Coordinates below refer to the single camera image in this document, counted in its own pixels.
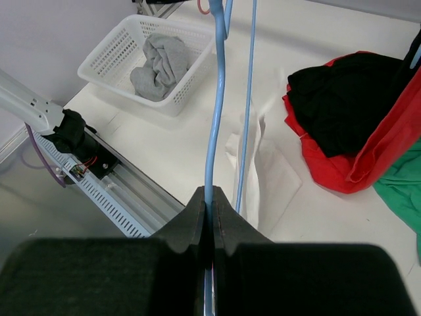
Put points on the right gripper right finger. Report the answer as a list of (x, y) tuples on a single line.
[(255, 276)]

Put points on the aluminium frame left posts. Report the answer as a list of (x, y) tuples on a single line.
[(159, 9)]

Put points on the white tank top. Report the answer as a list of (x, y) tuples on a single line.
[(269, 182)]

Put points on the black tank top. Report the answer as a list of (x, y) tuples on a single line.
[(340, 106)]

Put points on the pink hanger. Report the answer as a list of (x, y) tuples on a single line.
[(202, 7)]

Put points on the grey tank top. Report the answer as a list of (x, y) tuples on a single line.
[(167, 61)]

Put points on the white plastic basket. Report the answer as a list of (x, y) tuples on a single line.
[(110, 64)]

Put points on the light blue hanger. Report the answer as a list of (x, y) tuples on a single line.
[(222, 17)]

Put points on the green tank top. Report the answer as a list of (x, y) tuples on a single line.
[(399, 187)]

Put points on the white slotted cable duct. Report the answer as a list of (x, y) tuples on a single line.
[(103, 193)]

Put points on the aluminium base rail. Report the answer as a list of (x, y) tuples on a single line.
[(147, 203)]

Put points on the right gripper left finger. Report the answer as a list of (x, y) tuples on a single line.
[(159, 275)]

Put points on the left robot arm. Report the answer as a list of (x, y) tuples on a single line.
[(63, 127)]

